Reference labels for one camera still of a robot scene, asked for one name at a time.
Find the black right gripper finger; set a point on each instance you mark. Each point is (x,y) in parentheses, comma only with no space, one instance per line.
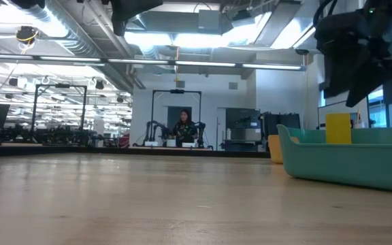
(369,85)
(342,51)

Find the long yellow toy block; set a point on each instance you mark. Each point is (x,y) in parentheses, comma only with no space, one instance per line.
(338,128)

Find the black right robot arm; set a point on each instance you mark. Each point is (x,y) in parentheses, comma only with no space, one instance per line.
(379,8)

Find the black background robot arm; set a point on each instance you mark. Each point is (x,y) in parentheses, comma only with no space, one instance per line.
(155,126)
(201,132)

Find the long ceiling light bar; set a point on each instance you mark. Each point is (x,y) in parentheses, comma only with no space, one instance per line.
(141,61)

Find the whiteboard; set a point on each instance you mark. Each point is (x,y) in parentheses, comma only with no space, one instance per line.
(321,115)

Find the green plastic bin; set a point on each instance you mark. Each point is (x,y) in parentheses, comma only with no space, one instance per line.
(335,166)

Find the black equipment cases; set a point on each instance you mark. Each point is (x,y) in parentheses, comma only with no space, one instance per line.
(281,122)

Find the black ceiling dome device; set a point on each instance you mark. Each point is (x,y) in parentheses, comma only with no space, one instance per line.
(27,34)

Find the red chair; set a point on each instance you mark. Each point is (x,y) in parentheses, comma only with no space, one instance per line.
(124,140)

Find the person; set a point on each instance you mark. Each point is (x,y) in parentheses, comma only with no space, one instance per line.
(185,131)

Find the white bottle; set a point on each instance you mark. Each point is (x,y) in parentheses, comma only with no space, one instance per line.
(228,134)

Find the black ceiling camera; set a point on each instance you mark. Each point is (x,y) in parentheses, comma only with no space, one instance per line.
(301,51)

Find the black background station frame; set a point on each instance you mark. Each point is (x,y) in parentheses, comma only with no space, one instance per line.
(176,91)

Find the black background gantry frame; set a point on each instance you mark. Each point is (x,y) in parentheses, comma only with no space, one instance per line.
(61,86)

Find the black aluminium table frame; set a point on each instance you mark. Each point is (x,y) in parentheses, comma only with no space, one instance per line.
(114,151)

